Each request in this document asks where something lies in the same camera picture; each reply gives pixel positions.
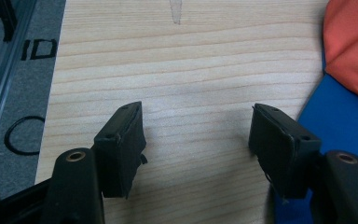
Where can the orange cloth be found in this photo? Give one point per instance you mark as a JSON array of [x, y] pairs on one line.
[[351, 40]]

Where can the blue cloth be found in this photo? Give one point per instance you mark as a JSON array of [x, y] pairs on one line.
[[338, 121]]

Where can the metal rail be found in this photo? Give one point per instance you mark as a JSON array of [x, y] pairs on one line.
[[3, 81]]

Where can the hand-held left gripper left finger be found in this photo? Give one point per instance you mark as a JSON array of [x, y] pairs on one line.
[[121, 155]]

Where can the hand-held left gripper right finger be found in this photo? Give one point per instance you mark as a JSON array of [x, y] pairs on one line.
[[279, 149]]

